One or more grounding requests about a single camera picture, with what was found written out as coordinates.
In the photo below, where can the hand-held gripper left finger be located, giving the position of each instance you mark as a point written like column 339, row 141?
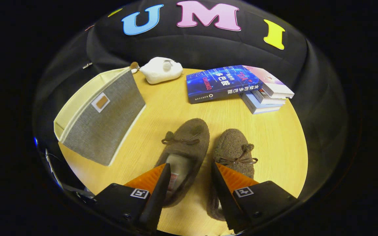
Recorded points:
column 157, row 200

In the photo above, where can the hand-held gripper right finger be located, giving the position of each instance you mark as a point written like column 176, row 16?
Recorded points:
column 223, row 196

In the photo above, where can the brown fuzzy shoe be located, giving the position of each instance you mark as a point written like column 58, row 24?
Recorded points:
column 233, row 147
column 189, row 144

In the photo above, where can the grey fabric storage box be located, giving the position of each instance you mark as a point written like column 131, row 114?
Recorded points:
column 110, row 124

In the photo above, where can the light blue book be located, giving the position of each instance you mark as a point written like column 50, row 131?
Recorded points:
column 261, row 108

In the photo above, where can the white book with red spine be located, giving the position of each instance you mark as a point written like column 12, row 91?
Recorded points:
column 269, row 100

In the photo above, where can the dark blue book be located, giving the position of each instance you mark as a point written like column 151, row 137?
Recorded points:
column 218, row 82

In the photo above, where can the pink white book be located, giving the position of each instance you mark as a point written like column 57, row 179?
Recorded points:
column 267, row 80

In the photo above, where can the white plush toy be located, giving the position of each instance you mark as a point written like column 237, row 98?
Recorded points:
column 159, row 72

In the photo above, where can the brown plush toy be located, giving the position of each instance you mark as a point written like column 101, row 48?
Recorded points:
column 134, row 65

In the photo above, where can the silver cloth clip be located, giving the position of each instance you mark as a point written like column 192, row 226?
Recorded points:
column 87, row 65

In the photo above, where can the red cloth clip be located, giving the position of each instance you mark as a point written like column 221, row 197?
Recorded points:
column 89, row 28

